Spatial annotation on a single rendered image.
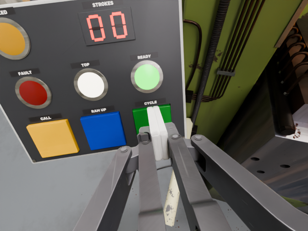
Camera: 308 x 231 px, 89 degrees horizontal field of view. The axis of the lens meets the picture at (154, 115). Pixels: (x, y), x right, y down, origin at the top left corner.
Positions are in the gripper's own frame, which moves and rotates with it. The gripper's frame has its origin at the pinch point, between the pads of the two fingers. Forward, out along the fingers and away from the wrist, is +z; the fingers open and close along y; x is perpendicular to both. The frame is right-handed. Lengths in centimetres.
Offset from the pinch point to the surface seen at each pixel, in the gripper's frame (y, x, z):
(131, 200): -22, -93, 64
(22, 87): -21.2, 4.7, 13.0
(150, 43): 1.4, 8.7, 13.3
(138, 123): -2.8, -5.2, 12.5
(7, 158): -130, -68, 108
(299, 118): 37.5, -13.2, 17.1
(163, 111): 2.4, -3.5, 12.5
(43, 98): -18.6, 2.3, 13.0
